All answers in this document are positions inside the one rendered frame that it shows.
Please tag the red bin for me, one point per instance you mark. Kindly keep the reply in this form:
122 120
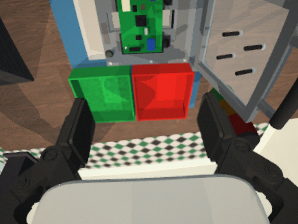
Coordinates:
162 91

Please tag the green bin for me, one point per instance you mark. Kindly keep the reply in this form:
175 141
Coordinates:
106 90

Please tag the green circuit board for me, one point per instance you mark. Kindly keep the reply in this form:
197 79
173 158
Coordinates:
141 25

